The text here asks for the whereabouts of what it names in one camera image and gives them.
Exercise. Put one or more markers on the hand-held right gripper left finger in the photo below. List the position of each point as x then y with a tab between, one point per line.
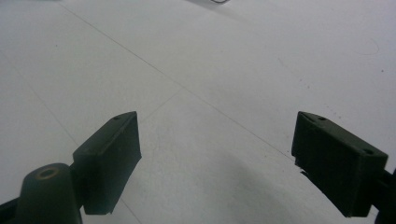
107	161

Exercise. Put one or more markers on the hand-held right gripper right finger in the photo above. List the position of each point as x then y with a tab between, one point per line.
336	161

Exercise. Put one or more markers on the dark round object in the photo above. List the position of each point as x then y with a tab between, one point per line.
220	1

